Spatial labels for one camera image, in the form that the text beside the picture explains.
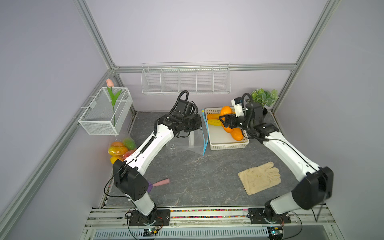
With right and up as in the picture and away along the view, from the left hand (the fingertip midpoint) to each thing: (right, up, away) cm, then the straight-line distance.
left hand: (203, 124), depth 77 cm
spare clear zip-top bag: (-4, -11, +14) cm, 18 cm away
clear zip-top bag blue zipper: (-52, -10, +17) cm, 56 cm away
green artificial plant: (+40, +17, +17) cm, 47 cm away
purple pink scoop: (-25, -34, +7) cm, 43 cm away
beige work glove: (+34, -31, +10) cm, 47 cm away
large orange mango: (-53, -12, +14) cm, 56 cm away
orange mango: (+12, +7, -1) cm, 14 cm away
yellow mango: (-47, -14, +4) cm, 49 cm away
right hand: (+11, +5, +3) cm, 13 cm away
